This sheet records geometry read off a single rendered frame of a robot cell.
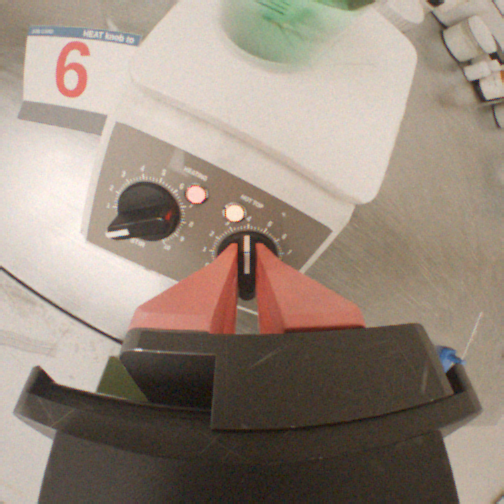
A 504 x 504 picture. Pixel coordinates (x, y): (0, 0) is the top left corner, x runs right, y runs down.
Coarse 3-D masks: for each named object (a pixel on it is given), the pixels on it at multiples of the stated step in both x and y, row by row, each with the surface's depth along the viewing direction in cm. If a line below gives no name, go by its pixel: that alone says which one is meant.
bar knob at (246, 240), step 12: (228, 240) 13; (240, 240) 12; (252, 240) 12; (264, 240) 13; (240, 252) 12; (252, 252) 12; (276, 252) 13; (240, 264) 12; (252, 264) 12; (240, 276) 12; (252, 276) 12; (240, 288) 13; (252, 288) 13
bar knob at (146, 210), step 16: (128, 192) 11; (144, 192) 11; (160, 192) 11; (128, 208) 12; (144, 208) 11; (160, 208) 11; (176, 208) 12; (112, 224) 11; (128, 224) 11; (144, 224) 11; (160, 224) 11; (176, 224) 12
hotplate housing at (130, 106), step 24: (120, 96) 9; (144, 96) 9; (120, 120) 9; (144, 120) 10; (168, 120) 10; (192, 120) 10; (192, 144) 10; (216, 144) 11; (240, 144) 11; (96, 168) 11; (240, 168) 11; (264, 168) 11; (288, 168) 11; (288, 192) 12; (312, 192) 12; (312, 216) 12; (336, 216) 13
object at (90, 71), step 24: (48, 48) 10; (72, 48) 10; (96, 48) 11; (120, 48) 11; (48, 72) 11; (72, 72) 12; (96, 72) 12; (120, 72) 12; (72, 96) 13; (96, 96) 13
